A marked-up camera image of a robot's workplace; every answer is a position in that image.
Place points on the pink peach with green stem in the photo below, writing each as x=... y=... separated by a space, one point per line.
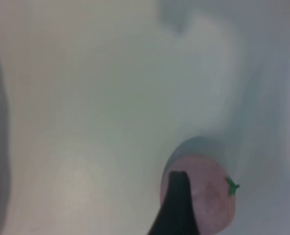
x=208 y=195

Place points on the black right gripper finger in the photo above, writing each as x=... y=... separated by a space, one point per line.
x=177 y=208

